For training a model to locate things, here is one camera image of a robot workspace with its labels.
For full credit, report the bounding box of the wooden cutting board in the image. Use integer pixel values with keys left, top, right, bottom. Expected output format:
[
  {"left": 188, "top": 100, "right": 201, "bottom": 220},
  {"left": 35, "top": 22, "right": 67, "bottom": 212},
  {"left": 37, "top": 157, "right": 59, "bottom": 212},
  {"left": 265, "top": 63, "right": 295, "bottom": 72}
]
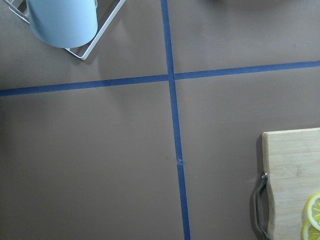
[{"left": 262, "top": 128, "right": 320, "bottom": 240}]

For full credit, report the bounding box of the blue plastic cup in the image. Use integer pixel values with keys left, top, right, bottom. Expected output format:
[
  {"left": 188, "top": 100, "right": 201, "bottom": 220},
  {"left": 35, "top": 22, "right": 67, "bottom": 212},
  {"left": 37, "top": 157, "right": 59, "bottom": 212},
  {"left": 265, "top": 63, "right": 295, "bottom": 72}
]
[{"left": 26, "top": 0, "right": 98, "bottom": 49}]

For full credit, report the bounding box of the upper lemon slice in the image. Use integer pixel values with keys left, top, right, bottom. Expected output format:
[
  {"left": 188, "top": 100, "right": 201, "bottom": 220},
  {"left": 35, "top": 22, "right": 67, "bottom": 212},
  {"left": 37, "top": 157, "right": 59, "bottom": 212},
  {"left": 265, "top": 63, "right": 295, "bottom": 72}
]
[{"left": 303, "top": 192, "right": 320, "bottom": 231}]

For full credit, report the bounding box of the lemon slice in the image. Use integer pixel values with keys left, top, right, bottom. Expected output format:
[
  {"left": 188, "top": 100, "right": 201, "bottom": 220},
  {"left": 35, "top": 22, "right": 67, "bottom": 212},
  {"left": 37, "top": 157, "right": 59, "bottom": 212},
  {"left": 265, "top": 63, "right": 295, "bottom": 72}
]
[
  {"left": 303, "top": 192, "right": 320, "bottom": 231},
  {"left": 301, "top": 220, "right": 320, "bottom": 240}
]

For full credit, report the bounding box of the lower lemon slice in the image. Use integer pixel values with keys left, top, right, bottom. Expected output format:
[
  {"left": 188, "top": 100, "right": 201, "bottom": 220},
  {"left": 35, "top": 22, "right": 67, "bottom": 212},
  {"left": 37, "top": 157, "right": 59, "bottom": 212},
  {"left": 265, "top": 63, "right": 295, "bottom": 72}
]
[{"left": 301, "top": 220, "right": 320, "bottom": 240}]

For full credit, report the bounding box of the cutting board metal handle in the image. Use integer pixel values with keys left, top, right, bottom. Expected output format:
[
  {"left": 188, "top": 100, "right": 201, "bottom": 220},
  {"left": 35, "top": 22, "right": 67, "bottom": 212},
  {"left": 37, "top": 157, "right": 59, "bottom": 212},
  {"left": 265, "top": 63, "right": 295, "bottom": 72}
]
[{"left": 254, "top": 171, "right": 272, "bottom": 240}]

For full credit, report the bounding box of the white wire cup rack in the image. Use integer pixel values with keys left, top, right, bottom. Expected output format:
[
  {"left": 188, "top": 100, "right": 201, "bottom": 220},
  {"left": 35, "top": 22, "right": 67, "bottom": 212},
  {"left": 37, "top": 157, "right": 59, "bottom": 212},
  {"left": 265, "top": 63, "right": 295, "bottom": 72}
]
[{"left": 6, "top": 0, "right": 125, "bottom": 61}]

